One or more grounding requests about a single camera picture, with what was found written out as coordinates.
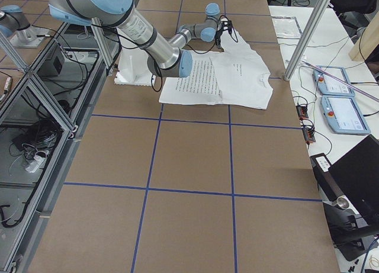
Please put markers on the black laptop computer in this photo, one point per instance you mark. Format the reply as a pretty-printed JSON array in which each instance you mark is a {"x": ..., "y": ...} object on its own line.
[{"x": 351, "y": 187}]

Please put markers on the metal rod stand green tip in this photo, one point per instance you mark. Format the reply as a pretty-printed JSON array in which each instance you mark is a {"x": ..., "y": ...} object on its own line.
[{"x": 349, "y": 85}]

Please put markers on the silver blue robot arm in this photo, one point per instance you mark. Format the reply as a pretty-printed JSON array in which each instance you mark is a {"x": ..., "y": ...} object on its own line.
[
  {"x": 210, "y": 30},
  {"x": 165, "y": 59}
]

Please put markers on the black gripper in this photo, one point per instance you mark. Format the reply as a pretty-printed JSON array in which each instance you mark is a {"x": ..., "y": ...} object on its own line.
[{"x": 218, "y": 39}]

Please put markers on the white long-sleeve printed shirt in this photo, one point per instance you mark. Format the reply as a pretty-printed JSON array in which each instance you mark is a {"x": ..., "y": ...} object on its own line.
[{"x": 235, "y": 76}]

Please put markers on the blue teach pendant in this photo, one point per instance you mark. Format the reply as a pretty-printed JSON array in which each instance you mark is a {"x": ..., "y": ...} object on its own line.
[
  {"x": 343, "y": 115},
  {"x": 330, "y": 86}
]

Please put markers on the aluminium frame post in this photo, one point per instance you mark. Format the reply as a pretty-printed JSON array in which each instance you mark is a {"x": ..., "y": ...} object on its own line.
[{"x": 310, "y": 27}]

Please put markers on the lower blue teach pendant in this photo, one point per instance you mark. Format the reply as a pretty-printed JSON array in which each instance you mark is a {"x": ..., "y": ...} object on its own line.
[{"x": 343, "y": 115}]

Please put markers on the orange black connector module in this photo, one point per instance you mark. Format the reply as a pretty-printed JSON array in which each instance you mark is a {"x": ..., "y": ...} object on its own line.
[{"x": 302, "y": 111}]

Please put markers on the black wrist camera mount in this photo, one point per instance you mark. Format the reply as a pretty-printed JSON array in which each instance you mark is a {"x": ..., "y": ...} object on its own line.
[{"x": 227, "y": 26}]

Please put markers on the white power strip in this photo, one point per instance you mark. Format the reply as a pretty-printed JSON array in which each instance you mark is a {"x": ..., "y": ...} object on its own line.
[{"x": 37, "y": 161}]

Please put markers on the clear plastic sheet black border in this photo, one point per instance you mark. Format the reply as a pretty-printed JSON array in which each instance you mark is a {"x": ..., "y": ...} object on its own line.
[{"x": 287, "y": 27}]

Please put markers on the grey electrical box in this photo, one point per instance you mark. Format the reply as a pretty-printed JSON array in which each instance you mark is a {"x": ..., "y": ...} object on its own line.
[{"x": 53, "y": 64}]

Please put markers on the upper blue teach pendant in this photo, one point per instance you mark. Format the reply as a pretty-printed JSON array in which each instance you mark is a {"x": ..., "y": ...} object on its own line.
[{"x": 330, "y": 86}]

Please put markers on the white camera mast base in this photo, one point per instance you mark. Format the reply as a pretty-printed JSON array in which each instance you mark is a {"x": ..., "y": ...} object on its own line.
[{"x": 132, "y": 68}]

